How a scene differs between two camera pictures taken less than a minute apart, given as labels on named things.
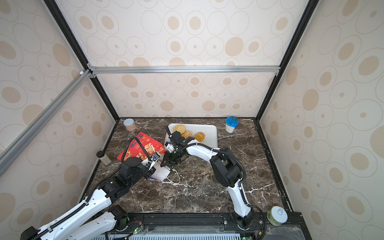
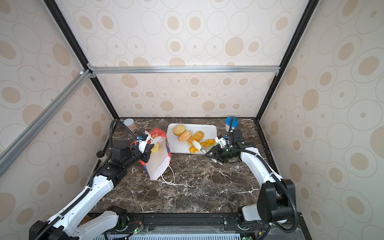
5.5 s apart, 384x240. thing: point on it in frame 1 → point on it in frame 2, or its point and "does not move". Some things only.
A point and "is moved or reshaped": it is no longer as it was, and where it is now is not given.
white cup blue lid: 231,122 does not move
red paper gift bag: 143,147 is moved or reshaped
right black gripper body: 173,158 → 223,155
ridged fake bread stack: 200,136 does not move
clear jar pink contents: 130,124 does not move
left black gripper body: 142,171 → 136,156
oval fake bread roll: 187,134 does not move
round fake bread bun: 179,128 does not move
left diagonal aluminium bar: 15,146 does not move
